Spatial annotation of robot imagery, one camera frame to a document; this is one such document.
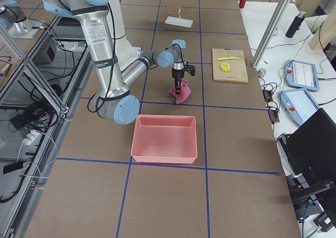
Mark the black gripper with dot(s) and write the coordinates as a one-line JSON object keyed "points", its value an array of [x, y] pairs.
{"points": [[177, 76]]}

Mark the pink cleaning cloth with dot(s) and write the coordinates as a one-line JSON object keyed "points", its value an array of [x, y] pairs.
{"points": [[183, 95]]}

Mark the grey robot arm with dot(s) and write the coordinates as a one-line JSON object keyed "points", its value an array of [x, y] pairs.
{"points": [[117, 63]]}

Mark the black water bottle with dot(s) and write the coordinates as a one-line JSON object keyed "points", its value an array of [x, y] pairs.
{"points": [[295, 25]]}

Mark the yellow lemon slices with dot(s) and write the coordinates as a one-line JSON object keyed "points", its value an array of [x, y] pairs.
{"points": [[225, 67]]}

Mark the pink plastic bin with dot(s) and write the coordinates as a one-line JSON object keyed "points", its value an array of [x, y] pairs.
{"points": [[165, 139]]}

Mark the bamboo cutting board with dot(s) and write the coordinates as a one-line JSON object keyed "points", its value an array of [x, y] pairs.
{"points": [[238, 71]]}

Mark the yellow plastic knife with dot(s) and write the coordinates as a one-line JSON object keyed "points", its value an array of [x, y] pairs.
{"points": [[228, 58]]}

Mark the white rectangular tray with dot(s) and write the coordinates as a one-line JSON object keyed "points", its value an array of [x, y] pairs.
{"points": [[181, 22]]}

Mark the wooden cloth rack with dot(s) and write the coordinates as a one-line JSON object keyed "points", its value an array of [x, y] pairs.
{"points": [[177, 11]]}

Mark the small metal cylinder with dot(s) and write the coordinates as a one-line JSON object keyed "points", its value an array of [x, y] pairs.
{"points": [[261, 72]]}

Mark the black usb hub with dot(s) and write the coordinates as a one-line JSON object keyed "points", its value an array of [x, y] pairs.
{"points": [[272, 106]]}

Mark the near teach pendant tablet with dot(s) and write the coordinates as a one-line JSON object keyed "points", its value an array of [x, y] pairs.
{"points": [[299, 104]]}

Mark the teach pendant tablet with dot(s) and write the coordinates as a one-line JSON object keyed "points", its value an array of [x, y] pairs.
{"points": [[299, 104], [299, 74]]}

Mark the far teach pendant tablet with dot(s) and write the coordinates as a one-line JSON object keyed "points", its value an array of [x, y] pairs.
{"points": [[299, 74]]}

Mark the black monitor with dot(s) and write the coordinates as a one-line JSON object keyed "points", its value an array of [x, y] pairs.
{"points": [[310, 150]]}

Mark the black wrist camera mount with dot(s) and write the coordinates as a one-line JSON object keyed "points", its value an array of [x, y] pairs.
{"points": [[190, 69]]}

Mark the aluminium frame post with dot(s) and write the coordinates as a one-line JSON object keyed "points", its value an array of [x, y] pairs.
{"points": [[271, 27]]}

